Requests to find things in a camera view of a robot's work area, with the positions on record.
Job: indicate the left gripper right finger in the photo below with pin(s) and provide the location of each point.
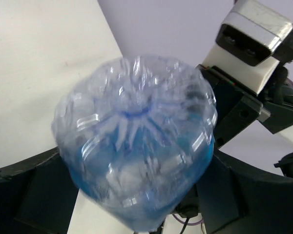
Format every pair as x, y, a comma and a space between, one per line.
234, 197

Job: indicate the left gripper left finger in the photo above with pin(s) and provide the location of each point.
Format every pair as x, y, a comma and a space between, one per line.
37, 196

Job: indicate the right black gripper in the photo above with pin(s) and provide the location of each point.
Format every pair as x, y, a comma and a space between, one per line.
238, 107

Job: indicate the clear bottle blue cap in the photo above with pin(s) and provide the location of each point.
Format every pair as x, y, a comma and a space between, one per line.
136, 135

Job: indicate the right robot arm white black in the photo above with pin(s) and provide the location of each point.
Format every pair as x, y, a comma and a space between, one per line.
290, 136

